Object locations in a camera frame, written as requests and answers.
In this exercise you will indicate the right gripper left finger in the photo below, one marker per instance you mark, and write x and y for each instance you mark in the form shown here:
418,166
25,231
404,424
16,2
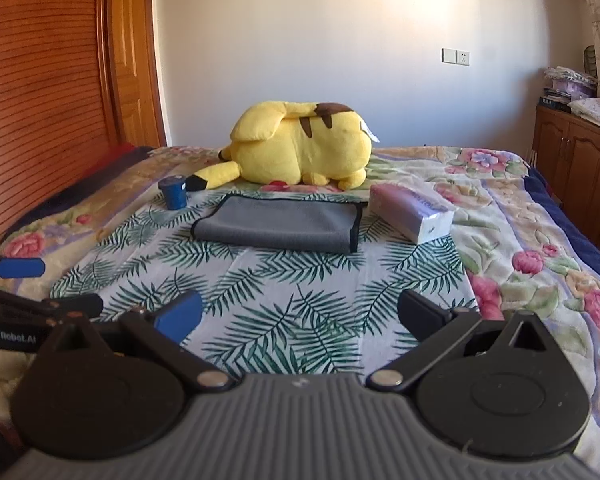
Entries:
103,390

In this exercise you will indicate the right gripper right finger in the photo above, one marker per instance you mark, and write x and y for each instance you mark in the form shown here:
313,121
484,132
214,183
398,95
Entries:
489,388

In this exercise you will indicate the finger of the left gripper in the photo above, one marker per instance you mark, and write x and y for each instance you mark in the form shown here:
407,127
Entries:
20,308
21,267

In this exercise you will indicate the purple and grey towel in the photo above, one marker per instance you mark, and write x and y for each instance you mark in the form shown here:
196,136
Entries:
284,224

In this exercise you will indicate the floral bed blanket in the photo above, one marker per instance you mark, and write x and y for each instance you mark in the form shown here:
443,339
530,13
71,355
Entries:
514,255

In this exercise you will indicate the wooden slatted wardrobe door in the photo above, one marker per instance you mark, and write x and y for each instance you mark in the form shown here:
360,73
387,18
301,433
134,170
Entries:
56,117

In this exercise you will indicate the red cloth at bedside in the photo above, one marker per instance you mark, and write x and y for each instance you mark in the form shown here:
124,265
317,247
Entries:
115,154

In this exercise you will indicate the blue cylindrical container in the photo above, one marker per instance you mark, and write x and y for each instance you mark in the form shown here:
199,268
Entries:
173,189

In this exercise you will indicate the dark blue bed cover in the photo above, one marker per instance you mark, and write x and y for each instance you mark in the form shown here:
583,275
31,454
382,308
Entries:
536,187

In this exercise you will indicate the palm leaf print sheet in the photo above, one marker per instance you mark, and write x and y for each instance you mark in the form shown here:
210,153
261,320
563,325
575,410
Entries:
266,310

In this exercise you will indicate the pink tissue pack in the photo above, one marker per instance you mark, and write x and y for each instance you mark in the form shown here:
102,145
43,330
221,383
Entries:
418,217

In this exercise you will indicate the wooden sideboard cabinet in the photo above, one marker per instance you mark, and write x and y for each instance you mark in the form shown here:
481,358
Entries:
567,154

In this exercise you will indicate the wooden panel door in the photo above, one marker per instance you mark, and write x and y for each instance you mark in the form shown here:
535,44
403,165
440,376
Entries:
132,60

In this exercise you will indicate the white folded cloth bundle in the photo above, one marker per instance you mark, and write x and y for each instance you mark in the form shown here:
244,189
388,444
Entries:
587,109

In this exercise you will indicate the yellow Pikachu plush toy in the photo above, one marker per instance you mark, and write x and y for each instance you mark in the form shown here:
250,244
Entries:
294,143

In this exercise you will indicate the stack of folded linens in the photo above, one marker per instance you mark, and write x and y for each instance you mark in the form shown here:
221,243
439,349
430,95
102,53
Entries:
563,86

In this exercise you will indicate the white wall switch plate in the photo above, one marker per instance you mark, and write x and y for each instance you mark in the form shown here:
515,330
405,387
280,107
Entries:
456,57

